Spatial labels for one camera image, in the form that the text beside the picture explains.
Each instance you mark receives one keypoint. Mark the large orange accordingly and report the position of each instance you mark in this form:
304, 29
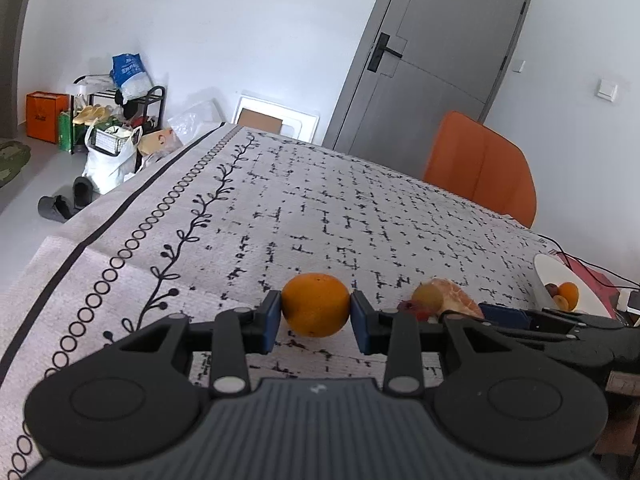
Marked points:
315, 304

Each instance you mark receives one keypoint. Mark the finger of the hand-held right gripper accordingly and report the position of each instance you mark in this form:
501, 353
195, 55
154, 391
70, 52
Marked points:
502, 316

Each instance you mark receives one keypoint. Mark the small orange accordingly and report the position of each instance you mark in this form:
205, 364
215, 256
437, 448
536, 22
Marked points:
561, 302

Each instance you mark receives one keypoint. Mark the beige bag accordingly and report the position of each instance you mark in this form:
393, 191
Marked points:
160, 141

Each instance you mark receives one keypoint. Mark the green floor mat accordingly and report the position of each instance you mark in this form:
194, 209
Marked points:
10, 162

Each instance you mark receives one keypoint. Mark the black rack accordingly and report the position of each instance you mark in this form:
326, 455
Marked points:
159, 105

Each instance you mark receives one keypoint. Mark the orange box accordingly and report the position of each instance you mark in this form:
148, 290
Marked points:
45, 117

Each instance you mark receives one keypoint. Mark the small white wall switch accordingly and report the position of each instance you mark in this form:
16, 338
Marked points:
520, 66

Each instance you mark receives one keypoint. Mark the yellow slippers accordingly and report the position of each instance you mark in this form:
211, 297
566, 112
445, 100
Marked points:
92, 115

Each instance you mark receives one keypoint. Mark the white charger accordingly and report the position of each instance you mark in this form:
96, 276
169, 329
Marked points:
631, 302

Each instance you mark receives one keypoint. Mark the clear plastic bag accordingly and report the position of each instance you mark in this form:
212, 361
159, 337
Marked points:
190, 125

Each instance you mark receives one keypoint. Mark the small red fruit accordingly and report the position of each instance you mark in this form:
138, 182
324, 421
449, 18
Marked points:
412, 308

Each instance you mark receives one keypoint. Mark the white patterned tablecloth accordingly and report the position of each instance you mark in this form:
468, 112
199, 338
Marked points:
300, 200

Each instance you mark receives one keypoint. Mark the grey door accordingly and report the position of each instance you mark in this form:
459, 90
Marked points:
425, 20

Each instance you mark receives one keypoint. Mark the white bowl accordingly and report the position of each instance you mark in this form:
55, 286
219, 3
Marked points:
590, 290

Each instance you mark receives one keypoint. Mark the green bag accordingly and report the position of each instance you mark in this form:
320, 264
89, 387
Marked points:
66, 132

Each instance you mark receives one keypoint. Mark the white plastic bag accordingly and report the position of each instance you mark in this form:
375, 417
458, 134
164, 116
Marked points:
107, 170

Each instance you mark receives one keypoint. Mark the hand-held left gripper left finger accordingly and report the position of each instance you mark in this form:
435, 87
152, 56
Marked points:
272, 320

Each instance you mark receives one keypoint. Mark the black slipper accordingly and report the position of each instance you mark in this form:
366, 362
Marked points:
55, 207
82, 192

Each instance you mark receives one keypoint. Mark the peeled pomelo segment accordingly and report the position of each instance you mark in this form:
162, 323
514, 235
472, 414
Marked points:
462, 302

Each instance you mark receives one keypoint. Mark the orange chair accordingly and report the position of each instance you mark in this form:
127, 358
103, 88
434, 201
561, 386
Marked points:
480, 170

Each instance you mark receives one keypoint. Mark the blue plastic bag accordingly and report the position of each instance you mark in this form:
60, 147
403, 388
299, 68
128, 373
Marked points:
129, 75

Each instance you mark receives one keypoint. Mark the white picture frame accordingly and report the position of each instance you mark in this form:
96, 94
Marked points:
295, 122

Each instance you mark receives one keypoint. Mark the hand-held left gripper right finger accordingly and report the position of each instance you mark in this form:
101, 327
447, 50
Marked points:
362, 325

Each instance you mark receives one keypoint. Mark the grey-green door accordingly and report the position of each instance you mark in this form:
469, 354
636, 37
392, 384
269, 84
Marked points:
10, 35

